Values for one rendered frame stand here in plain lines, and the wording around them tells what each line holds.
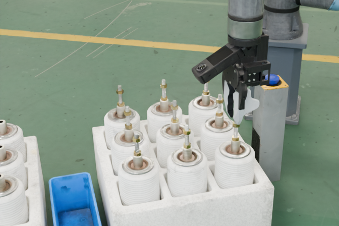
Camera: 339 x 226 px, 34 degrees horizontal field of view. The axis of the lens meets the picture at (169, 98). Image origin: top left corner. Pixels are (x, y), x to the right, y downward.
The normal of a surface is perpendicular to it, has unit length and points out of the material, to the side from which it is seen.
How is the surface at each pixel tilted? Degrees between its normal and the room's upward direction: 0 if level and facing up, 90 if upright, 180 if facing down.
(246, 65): 1
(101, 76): 0
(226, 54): 27
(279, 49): 90
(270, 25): 72
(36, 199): 0
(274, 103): 90
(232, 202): 90
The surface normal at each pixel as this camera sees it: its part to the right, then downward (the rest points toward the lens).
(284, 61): -0.25, 0.48
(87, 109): -0.02, -0.88
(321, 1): -0.43, 0.78
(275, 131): 0.24, 0.47
